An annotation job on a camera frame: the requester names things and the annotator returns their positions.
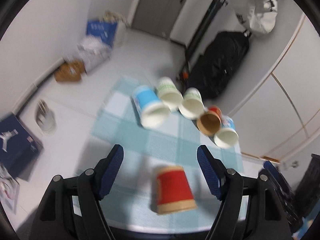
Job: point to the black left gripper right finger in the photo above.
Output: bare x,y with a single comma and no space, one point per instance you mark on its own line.
250,207

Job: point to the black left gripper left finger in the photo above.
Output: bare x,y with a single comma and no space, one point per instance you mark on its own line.
70,207

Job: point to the large red paper cup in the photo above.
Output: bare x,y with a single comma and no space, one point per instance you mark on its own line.
171,191

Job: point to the blue cartoon paper cup right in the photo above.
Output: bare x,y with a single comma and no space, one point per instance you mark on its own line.
226,136

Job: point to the small red paper cup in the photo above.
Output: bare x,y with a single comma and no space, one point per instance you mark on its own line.
209,122

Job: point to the green white paper cup right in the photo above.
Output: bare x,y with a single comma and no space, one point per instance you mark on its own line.
192,106

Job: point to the green white paper cup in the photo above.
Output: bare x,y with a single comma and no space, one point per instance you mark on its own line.
192,106
168,93

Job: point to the blue paper cup left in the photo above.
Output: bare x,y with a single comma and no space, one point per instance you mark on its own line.
151,110

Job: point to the green white paper cup left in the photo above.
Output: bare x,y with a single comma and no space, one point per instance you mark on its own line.
168,93

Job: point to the blue office chair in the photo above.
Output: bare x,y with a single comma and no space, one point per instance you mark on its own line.
280,184

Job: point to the dark blue shoe box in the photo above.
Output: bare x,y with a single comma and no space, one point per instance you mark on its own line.
20,149

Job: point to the teal checkered tablecloth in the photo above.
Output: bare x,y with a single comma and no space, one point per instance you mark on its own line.
131,204

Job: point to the white bucket on floor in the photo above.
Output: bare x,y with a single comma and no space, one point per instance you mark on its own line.
45,118

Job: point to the brown plush slippers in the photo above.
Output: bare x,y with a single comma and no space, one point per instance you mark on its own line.
70,72

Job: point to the black backpack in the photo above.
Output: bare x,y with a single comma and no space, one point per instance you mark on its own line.
215,68

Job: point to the grey plastic parcel bag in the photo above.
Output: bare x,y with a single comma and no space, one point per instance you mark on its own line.
93,52

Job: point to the beige bag behind box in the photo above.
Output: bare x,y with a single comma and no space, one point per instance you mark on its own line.
121,26

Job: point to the blue cardboard box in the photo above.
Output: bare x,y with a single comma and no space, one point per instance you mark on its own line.
106,31

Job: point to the white tote bag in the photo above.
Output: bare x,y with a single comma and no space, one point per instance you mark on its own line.
256,16

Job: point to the black coat rack stand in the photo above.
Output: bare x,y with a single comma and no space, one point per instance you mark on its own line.
210,14

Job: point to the grey door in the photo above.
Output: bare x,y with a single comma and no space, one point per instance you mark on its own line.
157,17

